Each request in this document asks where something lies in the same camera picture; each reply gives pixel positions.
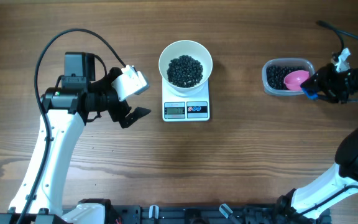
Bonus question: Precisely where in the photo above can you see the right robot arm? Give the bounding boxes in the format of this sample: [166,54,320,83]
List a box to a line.
[273,49,358,222]

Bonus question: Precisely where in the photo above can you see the white bowl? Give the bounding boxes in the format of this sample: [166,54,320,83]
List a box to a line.
[158,40,213,92]

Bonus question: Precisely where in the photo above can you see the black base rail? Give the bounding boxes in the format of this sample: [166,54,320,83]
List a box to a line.
[60,203,332,224]

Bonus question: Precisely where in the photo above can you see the clear plastic container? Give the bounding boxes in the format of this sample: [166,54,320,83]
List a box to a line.
[262,58,314,96]

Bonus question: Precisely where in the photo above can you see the black beans in bowl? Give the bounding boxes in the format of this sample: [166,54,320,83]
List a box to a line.
[167,55,203,88]

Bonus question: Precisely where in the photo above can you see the white digital kitchen scale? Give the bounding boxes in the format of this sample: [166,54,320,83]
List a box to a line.
[162,80,210,122]

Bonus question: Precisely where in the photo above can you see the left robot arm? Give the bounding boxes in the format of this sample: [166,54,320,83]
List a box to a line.
[0,52,150,223]

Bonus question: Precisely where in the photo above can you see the left black cable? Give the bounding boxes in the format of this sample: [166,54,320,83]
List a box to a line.
[16,28,127,224]

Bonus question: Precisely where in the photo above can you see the pink scoop blue handle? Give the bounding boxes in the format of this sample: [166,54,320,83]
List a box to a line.
[284,70,318,100]

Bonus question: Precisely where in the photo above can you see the black beans in container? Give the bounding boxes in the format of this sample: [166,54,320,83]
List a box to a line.
[267,65,305,90]

